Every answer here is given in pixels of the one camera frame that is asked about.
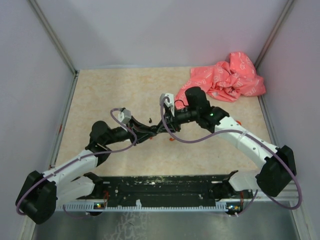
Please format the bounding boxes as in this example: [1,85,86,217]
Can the pink patterned cloth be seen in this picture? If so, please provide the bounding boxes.
[174,51,267,109]

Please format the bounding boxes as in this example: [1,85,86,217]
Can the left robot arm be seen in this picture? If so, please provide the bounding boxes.
[15,116,163,225]

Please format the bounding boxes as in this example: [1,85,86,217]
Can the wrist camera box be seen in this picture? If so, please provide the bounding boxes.
[159,93,175,117]
[117,108,132,125]

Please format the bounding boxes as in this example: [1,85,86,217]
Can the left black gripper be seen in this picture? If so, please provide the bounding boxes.
[104,115,157,146]

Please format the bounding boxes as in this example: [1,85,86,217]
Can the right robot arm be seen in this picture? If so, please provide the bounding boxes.
[159,86,297,198]

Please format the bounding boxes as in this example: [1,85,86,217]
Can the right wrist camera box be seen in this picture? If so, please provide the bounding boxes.
[159,93,175,117]

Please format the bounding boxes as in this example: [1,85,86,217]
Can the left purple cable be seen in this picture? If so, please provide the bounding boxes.
[16,107,138,220]

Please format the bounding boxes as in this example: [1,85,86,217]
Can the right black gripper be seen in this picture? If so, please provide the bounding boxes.
[156,105,199,133]

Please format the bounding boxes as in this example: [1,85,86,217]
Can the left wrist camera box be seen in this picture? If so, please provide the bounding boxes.
[117,108,132,125]

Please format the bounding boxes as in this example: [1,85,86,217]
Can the black charging case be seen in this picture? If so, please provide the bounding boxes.
[149,125,157,133]

